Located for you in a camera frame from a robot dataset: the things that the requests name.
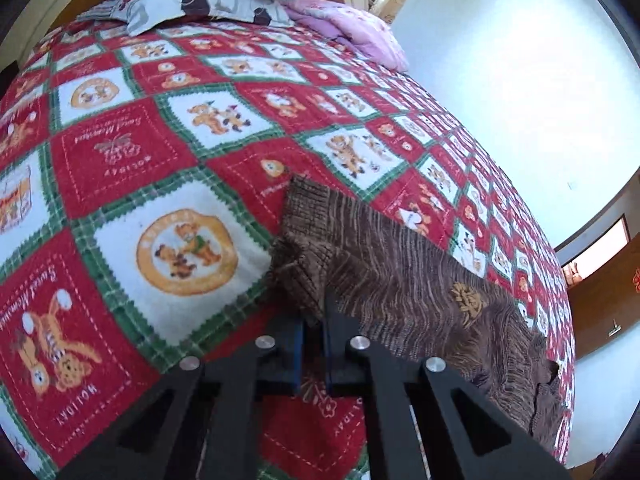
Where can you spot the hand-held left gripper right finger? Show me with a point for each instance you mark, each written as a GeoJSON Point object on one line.
{"type": "Point", "coordinates": [330, 355]}

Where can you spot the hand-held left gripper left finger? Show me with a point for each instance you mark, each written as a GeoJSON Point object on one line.
{"type": "Point", "coordinates": [297, 355]}

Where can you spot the brown knit sweater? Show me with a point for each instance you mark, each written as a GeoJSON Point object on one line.
{"type": "Point", "coordinates": [400, 280]}

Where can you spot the red checkered printed blanket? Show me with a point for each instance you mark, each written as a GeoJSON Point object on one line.
{"type": "Point", "coordinates": [150, 160]}

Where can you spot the brown wooden door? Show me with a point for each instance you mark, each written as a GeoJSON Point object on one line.
{"type": "Point", "coordinates": [605, 305]}

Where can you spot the red door decoration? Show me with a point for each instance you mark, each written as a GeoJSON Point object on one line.
{"type": "Point", "coordinates": [636, 280]}

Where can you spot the pink quilt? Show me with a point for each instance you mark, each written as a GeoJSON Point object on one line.
{"type": "Point", "coordinates": [350, 27]}

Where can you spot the grey pillow with brown dots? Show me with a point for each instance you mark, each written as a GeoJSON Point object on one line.
{"type": "Point", "coordinates": [210, 7]}

